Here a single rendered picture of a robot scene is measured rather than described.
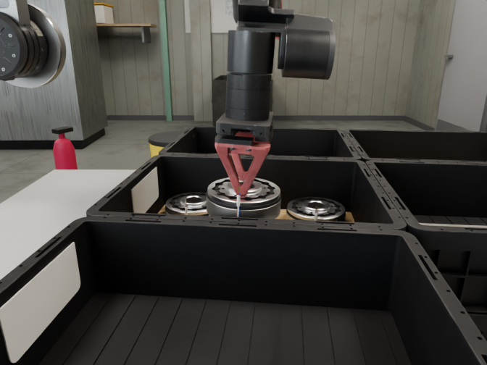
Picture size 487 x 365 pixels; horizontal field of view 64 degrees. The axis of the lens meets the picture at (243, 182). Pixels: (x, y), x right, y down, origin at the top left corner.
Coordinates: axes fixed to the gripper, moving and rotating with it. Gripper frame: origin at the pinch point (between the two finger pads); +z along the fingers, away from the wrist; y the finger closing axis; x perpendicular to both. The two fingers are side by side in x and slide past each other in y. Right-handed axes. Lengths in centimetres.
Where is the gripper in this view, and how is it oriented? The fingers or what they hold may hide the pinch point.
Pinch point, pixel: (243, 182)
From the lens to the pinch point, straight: 53.8
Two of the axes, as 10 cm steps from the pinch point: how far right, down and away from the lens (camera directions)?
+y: 1.2, -3.4, 9.3
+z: -0.5, 9.4, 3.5
